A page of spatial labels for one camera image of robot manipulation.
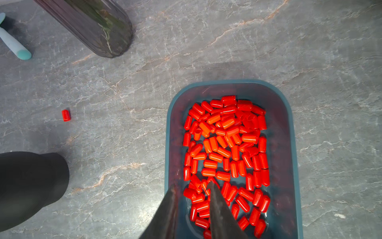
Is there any dark ribbed vase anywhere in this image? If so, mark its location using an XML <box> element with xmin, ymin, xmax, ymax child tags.
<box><xmin>36</xmin><ymin>0</ymin><xmax>133</xmax><ymax>58</ymax></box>

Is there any black dome screw fixture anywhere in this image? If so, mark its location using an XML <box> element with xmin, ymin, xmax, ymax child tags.
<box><xmin>1</xmin><ymin>151</ymin><xmax>70</xmax><ymax>232</ymax></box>

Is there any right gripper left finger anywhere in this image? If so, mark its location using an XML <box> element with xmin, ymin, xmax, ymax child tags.
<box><xmin>140</xmin><ymin>185</ymin><xmax>179</xmax><ymax>239</ymax></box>

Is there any red screw protection sleeve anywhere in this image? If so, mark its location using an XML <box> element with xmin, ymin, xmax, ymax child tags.
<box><xmin>62</xmin><ymin>109</ymin><xmax>71</xmax><ymax>122</ymax></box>

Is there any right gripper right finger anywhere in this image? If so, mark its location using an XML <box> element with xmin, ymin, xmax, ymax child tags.
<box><xmin>207</xmin><ymin>182</ymin><xmax>248</xmax><ymax>239</ymax></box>

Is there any teal plastic tray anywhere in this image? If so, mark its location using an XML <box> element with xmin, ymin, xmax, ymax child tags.
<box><xmin>165</xmin><ymin>80</ymin><xmax>303</xmax><ymax>239</ymax></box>

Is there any pile of red sleeves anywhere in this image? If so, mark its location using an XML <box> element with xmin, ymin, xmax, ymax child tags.
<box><xmin>183</xmin><ymin>95</ymin><xmax>271</xmax><ymax>239</ymax></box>

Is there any teal handled small tool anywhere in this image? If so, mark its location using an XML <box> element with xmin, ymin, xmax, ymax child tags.
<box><xmin>1</xmin><ymin>13</ymin><xmax>32</xmax><ymax>60</ymax></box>

